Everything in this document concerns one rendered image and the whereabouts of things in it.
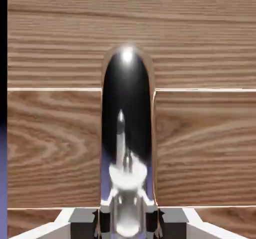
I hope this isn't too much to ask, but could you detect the wooden cabinet door front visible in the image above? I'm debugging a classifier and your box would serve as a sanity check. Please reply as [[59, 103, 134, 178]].
[[7, 206, 256, 239], [7, 88, 256, 209]]

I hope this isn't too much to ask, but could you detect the light wooden cabinet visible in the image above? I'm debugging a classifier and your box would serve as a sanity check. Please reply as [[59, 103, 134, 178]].
[[7, 0, 256, 239]]

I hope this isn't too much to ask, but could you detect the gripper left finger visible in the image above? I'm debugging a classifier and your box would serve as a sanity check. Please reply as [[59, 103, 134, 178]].
[[8, 207, 101, 239]]

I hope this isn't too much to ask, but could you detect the curved shiny metal handle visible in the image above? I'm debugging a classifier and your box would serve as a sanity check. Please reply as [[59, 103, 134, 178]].
[[99, 45, 159, 239]]

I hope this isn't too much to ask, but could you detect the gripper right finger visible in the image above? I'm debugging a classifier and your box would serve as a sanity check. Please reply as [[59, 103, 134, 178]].
[[157, 207, 249, 239]]

